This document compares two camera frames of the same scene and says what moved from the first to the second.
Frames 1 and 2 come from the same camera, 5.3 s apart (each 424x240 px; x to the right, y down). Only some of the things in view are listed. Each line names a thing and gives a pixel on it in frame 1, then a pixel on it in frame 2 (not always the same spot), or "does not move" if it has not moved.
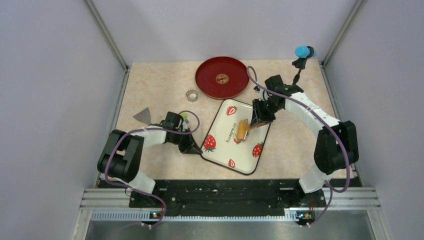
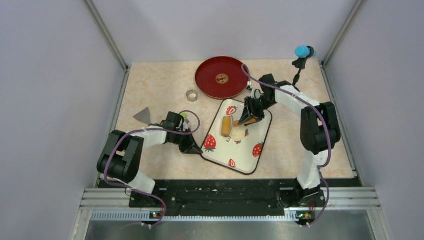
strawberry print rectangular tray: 220,146 does not move
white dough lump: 236,136 does not move
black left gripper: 190,146 does not move
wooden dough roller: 241,129 to 228,123
